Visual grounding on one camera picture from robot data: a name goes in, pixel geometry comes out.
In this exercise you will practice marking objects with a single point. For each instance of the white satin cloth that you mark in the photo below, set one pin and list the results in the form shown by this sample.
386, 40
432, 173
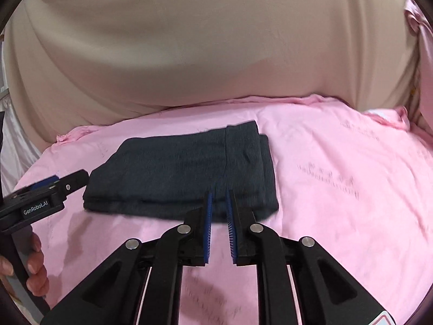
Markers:
20, 149

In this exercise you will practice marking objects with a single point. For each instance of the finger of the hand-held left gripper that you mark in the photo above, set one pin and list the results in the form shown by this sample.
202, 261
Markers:
76, 180
45, 181

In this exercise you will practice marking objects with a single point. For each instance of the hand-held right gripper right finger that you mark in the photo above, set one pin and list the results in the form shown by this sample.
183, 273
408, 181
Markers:
233, 233

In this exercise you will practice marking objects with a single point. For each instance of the person's left hand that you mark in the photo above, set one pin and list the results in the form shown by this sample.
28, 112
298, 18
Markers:
35, 267

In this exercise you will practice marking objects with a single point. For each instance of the pink printed bedsheet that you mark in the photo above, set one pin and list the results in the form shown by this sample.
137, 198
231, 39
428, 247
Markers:
338, 193

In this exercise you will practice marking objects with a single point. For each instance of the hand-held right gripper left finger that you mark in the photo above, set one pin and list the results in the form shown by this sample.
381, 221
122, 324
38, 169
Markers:
207, 233

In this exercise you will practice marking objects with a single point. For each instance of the dark grey pants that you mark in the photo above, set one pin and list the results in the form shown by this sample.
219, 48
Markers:
176, 169

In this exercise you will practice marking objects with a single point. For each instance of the beige curtain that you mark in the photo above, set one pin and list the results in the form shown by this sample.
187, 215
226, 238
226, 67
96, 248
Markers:
203, 47

